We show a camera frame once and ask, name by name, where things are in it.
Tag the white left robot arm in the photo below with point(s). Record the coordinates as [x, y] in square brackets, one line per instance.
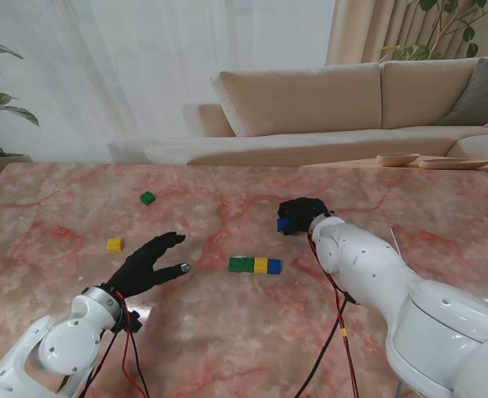
[49, 352]

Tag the shallow wooden plate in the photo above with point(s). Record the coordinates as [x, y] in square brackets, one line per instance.
[451, 163]

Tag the wooden bowl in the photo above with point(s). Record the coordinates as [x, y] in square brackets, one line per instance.
[397, 159]

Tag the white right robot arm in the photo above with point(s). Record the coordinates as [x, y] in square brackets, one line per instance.
[393, 282]

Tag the grey sofa cushion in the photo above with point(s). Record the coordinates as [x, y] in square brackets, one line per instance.
[484, 91]

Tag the beige curtain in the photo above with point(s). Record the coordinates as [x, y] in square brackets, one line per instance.
[352, 33]

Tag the beige sofa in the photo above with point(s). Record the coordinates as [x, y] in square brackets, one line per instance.
[302, 99]

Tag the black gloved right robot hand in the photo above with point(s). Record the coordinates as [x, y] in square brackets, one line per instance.
[304, 215]

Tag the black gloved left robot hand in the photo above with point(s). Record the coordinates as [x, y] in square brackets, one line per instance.
[142, 269]

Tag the white sheer curtain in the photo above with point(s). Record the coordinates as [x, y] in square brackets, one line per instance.
[144, 62]

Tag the yellow toy brick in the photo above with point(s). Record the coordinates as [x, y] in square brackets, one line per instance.
[261, 265]
[115, 245]

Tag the large-leaf green potted plant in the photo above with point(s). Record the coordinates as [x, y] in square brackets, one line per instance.
[1, 98]

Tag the tall green branching houseplant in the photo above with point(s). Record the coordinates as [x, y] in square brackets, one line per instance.
[471, 49]

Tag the blue toy brick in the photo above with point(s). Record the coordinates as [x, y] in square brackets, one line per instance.
[282, 225]
[274, 266]

